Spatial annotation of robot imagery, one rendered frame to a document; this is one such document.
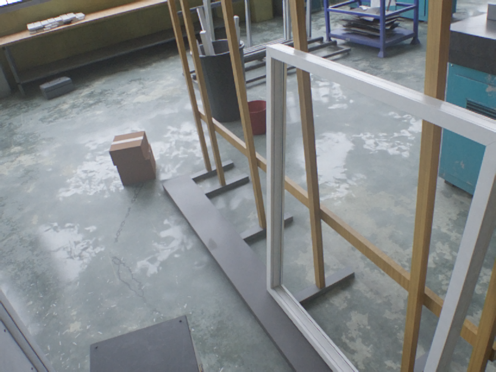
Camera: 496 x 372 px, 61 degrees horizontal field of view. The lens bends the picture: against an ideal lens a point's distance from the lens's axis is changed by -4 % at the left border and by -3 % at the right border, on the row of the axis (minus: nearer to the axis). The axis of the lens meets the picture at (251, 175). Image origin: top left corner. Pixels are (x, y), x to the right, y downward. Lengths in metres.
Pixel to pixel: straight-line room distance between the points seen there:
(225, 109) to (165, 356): 3.58
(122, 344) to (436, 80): 1.28
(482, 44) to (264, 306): 1.99
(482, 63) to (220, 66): 2.57
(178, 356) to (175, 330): 0.11
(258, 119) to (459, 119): 3.27
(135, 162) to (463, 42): 2.76
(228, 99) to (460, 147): 2.46
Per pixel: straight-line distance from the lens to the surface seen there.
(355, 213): 3.25
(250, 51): 6.48
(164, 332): 1.56
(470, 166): 3.30
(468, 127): 1.21
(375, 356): 2.43
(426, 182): 1.51
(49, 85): 7.21
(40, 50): 8.48
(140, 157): 3.95
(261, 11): 9.15
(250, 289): 2.68
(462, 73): 3.12
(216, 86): 4.64
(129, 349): 1.56
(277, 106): 2.03
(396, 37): 6.61
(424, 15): 7.88
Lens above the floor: 2.00
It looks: 32 degrees down
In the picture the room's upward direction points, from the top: 10 degrees counter-clockwise
